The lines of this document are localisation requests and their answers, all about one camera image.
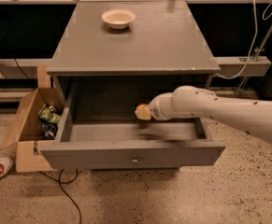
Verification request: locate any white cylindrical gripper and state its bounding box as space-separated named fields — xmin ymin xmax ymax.
xmin=135 ymin=93 xmax=173 ymax=120

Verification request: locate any orange fruit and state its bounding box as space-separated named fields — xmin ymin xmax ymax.
xmin=136 ymin=104 xmax=145 ymax=110

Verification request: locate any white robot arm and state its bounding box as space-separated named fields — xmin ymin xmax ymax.
xmin=136 ymin=86 xmax=272 ymax=224

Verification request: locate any round metal drawer knob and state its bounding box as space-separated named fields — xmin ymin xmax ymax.
xmin=132 ymin=157 xmax=139 ymax=165

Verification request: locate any grey open top drawer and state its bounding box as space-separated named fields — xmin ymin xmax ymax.
xmin=40 ymin=81 xmax=225 ymax=170

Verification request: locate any grey wooden cabinet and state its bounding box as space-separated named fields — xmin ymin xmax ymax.
xmin=47 ymin=0 xmax=221 ymax=170

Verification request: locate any blue snack bag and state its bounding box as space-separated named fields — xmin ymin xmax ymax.
xmin=41 ymin=123 xmax=58 ymax=140

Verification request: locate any white paper bowl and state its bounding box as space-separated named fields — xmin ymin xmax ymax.
xmin=102 ymin=8 xmax=136 ymax=30

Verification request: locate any green snack bag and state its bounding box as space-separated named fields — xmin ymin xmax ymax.
xmin=38 ymin=105 xmax=61 ymax=125

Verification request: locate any open cardboard box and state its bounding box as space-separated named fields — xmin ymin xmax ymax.
xmin=0 ymin=65 xmax=64 ymax=173

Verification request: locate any black floor cable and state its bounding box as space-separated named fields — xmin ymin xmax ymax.
xmin=38 ymin=168 xmax=82 ymax=224

